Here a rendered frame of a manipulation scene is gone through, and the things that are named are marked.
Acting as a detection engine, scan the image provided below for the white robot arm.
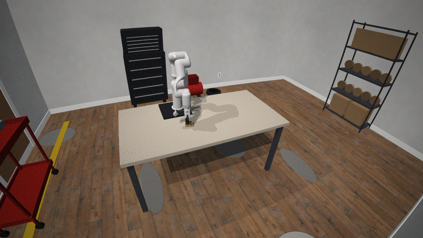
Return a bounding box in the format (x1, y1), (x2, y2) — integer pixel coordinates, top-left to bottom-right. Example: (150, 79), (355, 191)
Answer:
(168, 52), (191, 117)

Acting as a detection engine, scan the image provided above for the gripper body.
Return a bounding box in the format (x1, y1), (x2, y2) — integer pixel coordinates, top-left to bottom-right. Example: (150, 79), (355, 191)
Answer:
(184, 108), (190, 119)

